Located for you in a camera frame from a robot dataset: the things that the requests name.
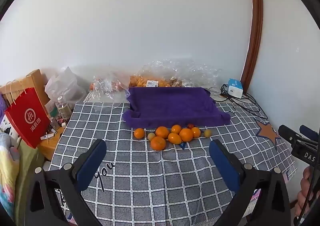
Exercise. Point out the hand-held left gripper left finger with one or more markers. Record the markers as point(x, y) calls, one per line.
point(90, 163)

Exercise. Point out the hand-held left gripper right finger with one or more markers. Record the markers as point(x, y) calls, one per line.
point(222, 163)

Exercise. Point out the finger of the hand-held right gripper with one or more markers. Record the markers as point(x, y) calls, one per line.
point(308, 131)
point(287, 132)

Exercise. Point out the yellow-green jujube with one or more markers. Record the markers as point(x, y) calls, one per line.
point(150, 136)
point(207, 133)

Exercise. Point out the small orange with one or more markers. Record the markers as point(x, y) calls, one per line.
point(195, 132)

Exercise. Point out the red cherry tomato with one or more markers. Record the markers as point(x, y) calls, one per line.
point(190, 126)

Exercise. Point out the medium orange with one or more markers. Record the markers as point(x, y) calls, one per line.
point(139, 133)

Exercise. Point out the large orange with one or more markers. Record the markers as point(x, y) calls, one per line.
point(158, 143)

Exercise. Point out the person's right hand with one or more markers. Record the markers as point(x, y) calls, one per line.
point(303, 198)

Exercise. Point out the wooden nightstand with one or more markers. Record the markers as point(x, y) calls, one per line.
point(51, 143)

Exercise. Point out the cluster of oranges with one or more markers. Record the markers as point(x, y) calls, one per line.
point(186, 135)

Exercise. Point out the white tube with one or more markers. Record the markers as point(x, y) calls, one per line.
point(47, 136)

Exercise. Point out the small dark bottle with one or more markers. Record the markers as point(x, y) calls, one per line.
point(53, 121)

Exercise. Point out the clear plastic bottle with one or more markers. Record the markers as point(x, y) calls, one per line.
point(63, 109)

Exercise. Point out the green bedsheet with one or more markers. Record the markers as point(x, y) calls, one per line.
point(28, 163)

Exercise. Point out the grey checkered blanket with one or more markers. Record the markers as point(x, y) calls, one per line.
point(150, 183)

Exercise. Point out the white and blue box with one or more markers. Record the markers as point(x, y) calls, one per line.
point(235, 88)

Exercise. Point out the purple towel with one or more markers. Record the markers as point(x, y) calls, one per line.
point(172, 106)

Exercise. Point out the clear bag of tomatoes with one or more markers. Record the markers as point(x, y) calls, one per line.
point(105, 86)

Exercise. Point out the red paper bag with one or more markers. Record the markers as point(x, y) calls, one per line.
point(25, 118)

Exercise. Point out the white plastic bag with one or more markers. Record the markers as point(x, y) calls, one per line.
point(63, 86)

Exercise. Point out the colourful quilt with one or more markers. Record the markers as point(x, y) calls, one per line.
point(7, 171)

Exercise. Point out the white printed pillow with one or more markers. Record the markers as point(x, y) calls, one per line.
point(7, 126)

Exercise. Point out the clear bag of mandarins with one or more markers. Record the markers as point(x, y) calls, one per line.
point(140, 80)

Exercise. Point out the white label sticker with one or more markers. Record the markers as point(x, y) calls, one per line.
point(151, 83)

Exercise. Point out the wooden chair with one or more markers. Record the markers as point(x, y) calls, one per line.
point(31, 78)

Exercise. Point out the brown wooden door frame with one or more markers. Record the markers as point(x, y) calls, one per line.
point(255, 28)

